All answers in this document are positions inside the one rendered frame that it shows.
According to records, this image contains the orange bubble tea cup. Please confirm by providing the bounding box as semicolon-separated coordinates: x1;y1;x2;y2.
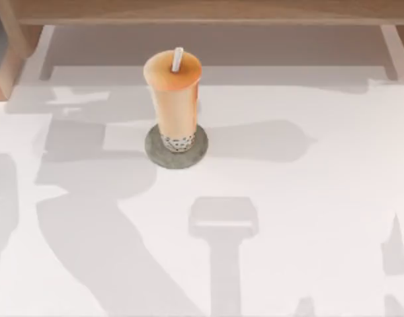
143;50;203;155

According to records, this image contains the wooden shelf cabinet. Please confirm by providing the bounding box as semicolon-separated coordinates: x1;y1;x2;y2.
0;0;404;102

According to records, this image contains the white drinking straw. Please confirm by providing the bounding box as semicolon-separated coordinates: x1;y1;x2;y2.
171;47;185;73

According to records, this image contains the grey round coaster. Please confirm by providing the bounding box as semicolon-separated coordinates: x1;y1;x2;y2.
144;124;210;170

